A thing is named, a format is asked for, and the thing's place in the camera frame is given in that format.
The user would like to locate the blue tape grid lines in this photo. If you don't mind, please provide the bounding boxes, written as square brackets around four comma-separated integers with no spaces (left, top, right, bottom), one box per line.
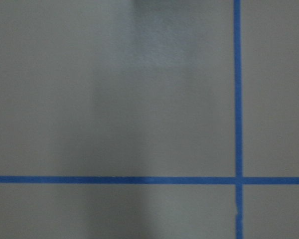
[0,0,299,239]

